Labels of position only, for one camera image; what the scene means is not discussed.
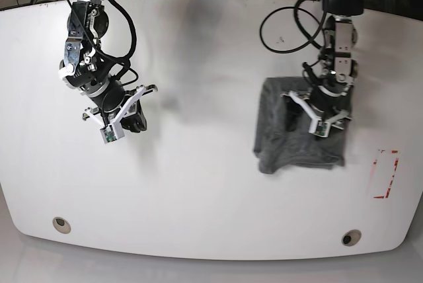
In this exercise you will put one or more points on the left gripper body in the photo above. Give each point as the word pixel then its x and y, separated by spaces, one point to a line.
pixel 298 103

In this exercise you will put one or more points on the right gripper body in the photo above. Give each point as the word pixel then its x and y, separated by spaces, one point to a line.
pixel 114 116

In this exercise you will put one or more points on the grey T-shirt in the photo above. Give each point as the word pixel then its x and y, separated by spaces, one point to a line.
pixel 282 137

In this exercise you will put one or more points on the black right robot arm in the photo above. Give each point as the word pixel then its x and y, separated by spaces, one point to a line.
pixel 98 75

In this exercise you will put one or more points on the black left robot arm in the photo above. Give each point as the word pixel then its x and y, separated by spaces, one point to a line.
pixel 328 99

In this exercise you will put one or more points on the red tape marker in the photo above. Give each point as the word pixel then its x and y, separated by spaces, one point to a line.
pixel 383 172

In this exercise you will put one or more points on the left table grommet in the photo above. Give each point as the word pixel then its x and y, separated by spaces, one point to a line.
pixel 61 225

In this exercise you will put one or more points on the table grommet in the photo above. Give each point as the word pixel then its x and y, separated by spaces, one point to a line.
pixel 351 238
pixel 61 225

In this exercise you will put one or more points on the right table grommet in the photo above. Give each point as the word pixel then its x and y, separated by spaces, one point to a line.
pixel 351 238

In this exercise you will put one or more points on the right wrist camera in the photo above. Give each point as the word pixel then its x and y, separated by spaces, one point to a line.
pixel 112 132

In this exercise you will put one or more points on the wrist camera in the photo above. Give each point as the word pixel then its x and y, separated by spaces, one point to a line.
pixel 112 132
pixel 319 128

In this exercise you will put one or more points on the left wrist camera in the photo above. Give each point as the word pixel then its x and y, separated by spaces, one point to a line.
pixel 319 128

